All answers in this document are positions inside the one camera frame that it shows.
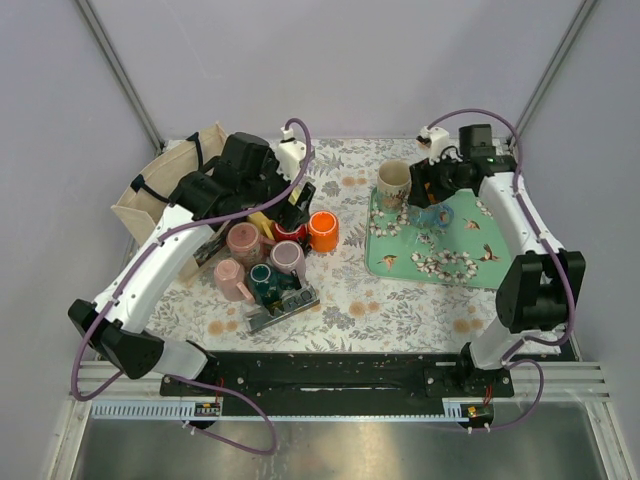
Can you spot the lavender mug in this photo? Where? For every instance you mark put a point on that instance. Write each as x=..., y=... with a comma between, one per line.
x=287, y=256

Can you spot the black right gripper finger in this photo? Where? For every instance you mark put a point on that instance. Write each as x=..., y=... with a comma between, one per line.
x=418, y=195
x=435, y=193

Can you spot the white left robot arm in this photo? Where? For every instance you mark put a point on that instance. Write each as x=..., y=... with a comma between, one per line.
x=248, y=177

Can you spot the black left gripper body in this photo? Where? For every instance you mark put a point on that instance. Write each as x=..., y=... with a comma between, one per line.
x=260, y=189

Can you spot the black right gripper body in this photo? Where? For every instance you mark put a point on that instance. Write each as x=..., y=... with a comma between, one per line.
x=447, y=172

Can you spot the green floral tray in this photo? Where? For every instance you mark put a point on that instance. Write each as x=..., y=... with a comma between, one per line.
x=468, y=251

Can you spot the white slotted cable duct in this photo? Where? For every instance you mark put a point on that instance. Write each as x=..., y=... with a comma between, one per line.
x=439, y=411

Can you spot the red mug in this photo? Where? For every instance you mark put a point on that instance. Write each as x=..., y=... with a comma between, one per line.
x=299, y=234

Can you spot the beige floral mug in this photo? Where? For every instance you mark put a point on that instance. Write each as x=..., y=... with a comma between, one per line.
x=393, y=185

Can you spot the blue butterfly mug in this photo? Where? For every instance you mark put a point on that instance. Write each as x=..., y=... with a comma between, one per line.
x=434, y=216

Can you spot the beige canvas tote bag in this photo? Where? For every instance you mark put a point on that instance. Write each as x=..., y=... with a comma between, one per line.
x=140, y=208

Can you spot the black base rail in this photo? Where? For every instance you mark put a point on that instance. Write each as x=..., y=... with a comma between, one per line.
x=359, y=379

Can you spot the floral table mat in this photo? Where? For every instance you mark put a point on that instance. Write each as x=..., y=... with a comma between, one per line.
x=358, y=311

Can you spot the yellow mug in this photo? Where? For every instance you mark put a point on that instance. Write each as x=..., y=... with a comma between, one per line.
x=262, y=223

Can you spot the dark green mug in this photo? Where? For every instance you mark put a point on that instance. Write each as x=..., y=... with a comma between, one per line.
x=268, y=285

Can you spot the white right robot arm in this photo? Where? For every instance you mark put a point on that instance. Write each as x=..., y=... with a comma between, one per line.
x=536, y=300

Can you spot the pink round mug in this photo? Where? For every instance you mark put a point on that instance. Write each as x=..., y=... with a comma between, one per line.
x=247, y=245

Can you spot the pink octagonal mug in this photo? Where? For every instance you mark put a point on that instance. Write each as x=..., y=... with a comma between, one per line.
x=229, y=277

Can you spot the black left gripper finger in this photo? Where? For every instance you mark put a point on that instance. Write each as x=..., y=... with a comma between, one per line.
x=291, y=217
x=305, y=197

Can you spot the orange mug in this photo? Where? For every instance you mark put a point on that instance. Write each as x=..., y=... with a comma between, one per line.
x=323, y=227

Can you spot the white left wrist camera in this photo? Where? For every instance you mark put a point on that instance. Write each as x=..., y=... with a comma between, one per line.
x=290, y=153

